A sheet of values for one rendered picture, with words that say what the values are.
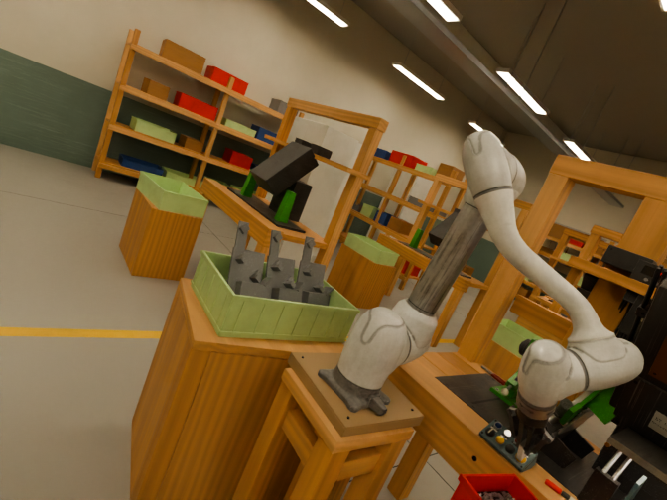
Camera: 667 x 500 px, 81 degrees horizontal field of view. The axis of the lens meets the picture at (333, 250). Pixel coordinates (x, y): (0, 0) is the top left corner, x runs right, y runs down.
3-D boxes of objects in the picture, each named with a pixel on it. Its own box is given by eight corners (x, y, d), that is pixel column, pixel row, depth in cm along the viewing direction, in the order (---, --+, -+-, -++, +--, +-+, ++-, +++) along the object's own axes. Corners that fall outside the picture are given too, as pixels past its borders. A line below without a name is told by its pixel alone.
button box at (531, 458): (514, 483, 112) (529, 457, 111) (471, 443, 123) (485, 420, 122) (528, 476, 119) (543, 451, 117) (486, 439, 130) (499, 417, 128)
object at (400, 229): (399, 290, 672) (457, 166, 628) (322, 237, 852) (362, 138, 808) (417, 293, 707) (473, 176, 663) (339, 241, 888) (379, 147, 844)
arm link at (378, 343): (326, 362, 119) (353, 300, 114) (358, 353, 134) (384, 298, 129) (366, 396, 110) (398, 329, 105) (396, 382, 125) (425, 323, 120)
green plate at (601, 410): (591, 435, 119) (646, 391, 111) (568, 411, 125) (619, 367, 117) (602, 430, 127) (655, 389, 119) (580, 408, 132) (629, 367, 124)
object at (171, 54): (265, 220, 776) (307, 110, 732) (94, 178, 578) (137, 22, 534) (254, 212, 816) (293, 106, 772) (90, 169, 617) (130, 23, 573)
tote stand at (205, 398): (129, 521, 146) (194, 340, 130) (131, 421, 189) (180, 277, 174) (288, 503, 180) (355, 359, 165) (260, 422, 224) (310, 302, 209)
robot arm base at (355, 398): (360, 423, 107) (368, 407, 106) (315, 372, 122) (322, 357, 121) (399, 413, 120) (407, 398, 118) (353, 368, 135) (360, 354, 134)
